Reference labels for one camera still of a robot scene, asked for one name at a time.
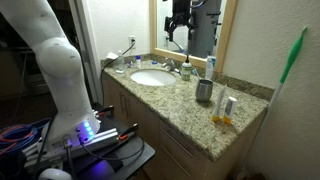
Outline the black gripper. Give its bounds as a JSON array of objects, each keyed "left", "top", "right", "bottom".
[{"left": 165, "top": 0, "right": 198, "bottom": 43}]

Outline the clear plastic bottle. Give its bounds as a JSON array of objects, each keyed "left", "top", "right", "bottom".
[{"left": 116, "top": 49, "right": 126, "bottom": 74}]

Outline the green soap pump bottle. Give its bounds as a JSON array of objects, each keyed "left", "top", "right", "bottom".
[{"left": 181, "top": 54, "right": 193, "bottom": 82}]

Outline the white oval sink basin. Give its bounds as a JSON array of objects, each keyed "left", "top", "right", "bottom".
[{"left": 130, "top": 68, "right": 177, "bottom": 87}]

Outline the chrome faucet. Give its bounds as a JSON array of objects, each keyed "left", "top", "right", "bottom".
[{"left": 161, "top": 57, "right": 181, "bottom": 74}]

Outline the white blue standing tube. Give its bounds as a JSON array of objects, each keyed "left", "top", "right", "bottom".
[{"left": 204, "top": 55, "right": 217, "bottom": 81}]

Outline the wood framed mirror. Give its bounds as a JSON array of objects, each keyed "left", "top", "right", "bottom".
[{"left": 148, "top": 0, "right": 239, "bottom": 74}]

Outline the stainless steel cup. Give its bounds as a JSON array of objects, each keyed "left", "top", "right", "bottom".
[{"left": 195, "top": 78, "right": 214, "bottom": 103}]

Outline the white tissue paper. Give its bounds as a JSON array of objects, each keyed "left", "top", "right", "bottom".
[{"left": 105, "top": 51, "right": 120, "bottom": 61}]

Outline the tall white tube orange cap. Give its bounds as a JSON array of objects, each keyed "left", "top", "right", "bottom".
[{"left": 211, "top": 84, "right": 228, "bottom": 123}]

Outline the short white tube orange cap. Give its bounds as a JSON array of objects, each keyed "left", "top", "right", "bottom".
[{"left": 222, "top": 96, "right": 238, "bottom": 126}]

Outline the wooden vanity cabinet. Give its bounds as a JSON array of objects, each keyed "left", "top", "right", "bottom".
[{"left": 101, "top": 71, "right": 268, "bottom": 180}]

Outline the black orange clamp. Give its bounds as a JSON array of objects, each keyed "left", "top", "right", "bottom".
[
  {"left": 117, "top": 123, "right": 140, "bottom": 141},
  {"left": 94, "top": 104, "right": 116, "bottom": 118}
]

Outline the black robot cart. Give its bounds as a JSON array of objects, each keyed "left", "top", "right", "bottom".
[{"left": 0, "top": 102, "right": 156, "bottom": 180}]

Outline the white round device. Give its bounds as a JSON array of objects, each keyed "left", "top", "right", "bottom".
[{"left": 38, "top": 168, "right": 73, "bottom": 180}]

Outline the white wall outlet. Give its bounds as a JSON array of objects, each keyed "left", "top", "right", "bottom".
[{"left": 128, "top": 35, "right": 137, "bottom": 50}]

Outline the black power cable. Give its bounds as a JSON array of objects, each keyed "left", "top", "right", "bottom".
[{"left": 99, "top": 39, "right": 136, "bottom": 108}]

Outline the metal cabinet handle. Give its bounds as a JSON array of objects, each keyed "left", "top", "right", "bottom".
[
  {"left": 118, "top": 91, "right": 125, "bottom": 115},
  {"left": 160, "top": 144, "right": 188, "bottom": 178},
  {"left": 160, "top": 127, "right": 195, "bottom": 159}
]

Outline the white door frame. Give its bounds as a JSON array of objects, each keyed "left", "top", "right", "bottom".
[{"left": 68, "top": 0, "right": 103, "bottom": 105}]

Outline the green handled mop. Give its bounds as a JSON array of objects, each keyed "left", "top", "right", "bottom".
[{"left": 233, "top": 25, "right": 308, "bottom": 180}]

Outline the aluminium mounting rail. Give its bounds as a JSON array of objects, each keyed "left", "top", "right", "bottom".
[{"left": 22, "top": 127, "right": 122, "bottom": 169}]

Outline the black base cable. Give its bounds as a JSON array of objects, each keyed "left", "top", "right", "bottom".
[{"left": 79, "top": 134, "right": 146, "bottom": 162}]

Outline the blue and orange cable coil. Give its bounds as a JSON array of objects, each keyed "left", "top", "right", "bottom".
[{"left": 0, "top": 117, "right": 52, "bottom": 155}]

